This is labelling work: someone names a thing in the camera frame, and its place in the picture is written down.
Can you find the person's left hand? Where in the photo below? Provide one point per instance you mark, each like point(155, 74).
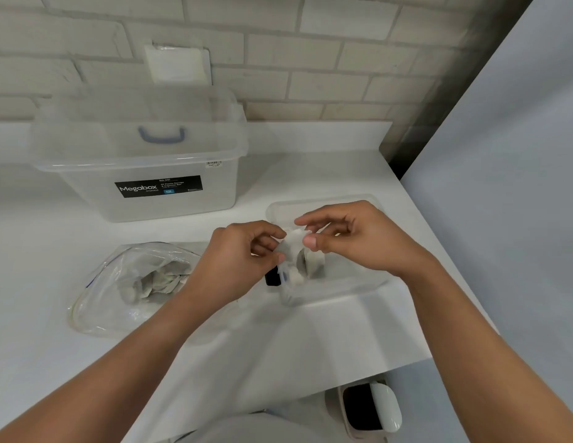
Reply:
point(226, 267)

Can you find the grey folded cloth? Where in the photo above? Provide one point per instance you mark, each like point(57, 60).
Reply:
point(152, 281)

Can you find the small black object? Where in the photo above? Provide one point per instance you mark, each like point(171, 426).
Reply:
point(271, 277)

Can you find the small clear plastic container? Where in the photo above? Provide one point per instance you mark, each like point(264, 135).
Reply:
point(341, 281)

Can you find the person's left thumb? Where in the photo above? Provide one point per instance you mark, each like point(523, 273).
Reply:
point(272, 259)

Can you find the person's right thumb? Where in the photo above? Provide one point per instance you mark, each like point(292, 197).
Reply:
point(318, 243)

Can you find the person's right forearm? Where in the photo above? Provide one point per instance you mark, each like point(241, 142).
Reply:
point(480, 355)

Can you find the white wall plate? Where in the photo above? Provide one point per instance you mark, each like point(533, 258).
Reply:
point(178, 64)

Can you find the clear plastic zip bag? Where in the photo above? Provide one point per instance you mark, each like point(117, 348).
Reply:
point(111, 295)

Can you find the white pedal bin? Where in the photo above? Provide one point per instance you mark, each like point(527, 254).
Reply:
point(372, 408)

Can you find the person's left forearm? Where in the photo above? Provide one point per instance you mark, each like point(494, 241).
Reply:
point(106, 369)

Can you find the large clear storage box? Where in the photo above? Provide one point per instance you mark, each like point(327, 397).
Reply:
point(138, 152)

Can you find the small white packet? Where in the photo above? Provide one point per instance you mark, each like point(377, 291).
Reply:
point(292, 246)

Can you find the person's right hand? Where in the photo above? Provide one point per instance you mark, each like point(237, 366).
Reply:
point(374, 239)

